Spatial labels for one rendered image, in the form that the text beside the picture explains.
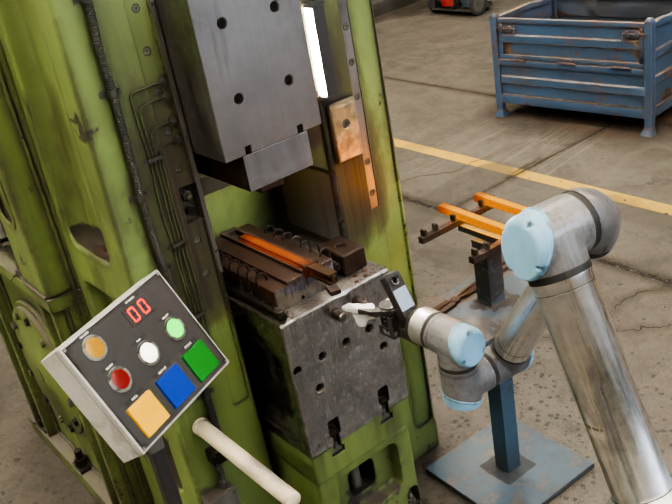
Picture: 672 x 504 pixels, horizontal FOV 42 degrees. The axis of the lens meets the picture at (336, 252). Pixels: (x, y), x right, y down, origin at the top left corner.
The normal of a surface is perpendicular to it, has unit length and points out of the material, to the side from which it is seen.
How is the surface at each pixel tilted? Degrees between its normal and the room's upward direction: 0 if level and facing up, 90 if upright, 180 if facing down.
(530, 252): 83
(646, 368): 0
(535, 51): 89
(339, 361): 90
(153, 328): 60
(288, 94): 90
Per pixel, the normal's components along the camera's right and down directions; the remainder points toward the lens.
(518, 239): -0.87, 0.25
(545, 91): -0.70, 0.42
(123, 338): 0.69, -0.39
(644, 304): -0.17, -0.88
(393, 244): 0.62, 0.25
